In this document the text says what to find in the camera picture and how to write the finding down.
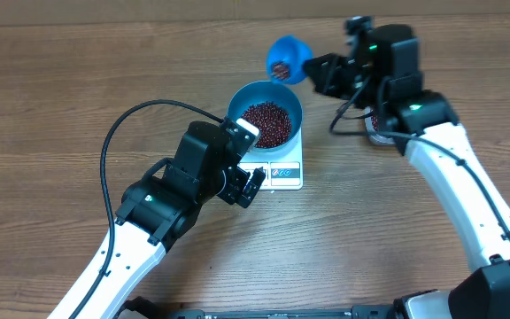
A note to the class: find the teal round bowl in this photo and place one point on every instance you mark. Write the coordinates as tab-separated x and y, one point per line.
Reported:
262	91

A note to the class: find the blue plastic measuring scoop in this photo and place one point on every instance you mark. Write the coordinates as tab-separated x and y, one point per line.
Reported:
293	52

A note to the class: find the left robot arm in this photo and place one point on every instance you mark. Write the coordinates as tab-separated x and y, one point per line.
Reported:
159	209

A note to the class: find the red beans in bowl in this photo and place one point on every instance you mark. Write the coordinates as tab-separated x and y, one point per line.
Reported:
273	122

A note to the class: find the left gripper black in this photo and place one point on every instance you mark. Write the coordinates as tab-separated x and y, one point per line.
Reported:
239	179

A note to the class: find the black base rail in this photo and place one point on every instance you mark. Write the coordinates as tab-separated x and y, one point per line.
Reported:
141	308

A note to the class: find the red beans in scoop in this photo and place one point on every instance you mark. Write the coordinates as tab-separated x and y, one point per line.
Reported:
280	71

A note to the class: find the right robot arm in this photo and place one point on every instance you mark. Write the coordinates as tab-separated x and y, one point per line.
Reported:
382	72

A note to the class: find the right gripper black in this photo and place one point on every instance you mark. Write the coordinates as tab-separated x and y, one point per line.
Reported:
341	67

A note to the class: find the red beans in container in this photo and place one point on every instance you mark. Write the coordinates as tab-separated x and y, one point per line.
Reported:
374	123

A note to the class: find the clear plastic food container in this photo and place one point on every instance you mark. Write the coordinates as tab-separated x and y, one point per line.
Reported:
375	138

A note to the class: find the white digital kitchen scale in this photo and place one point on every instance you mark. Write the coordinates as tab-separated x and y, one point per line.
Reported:
283	166

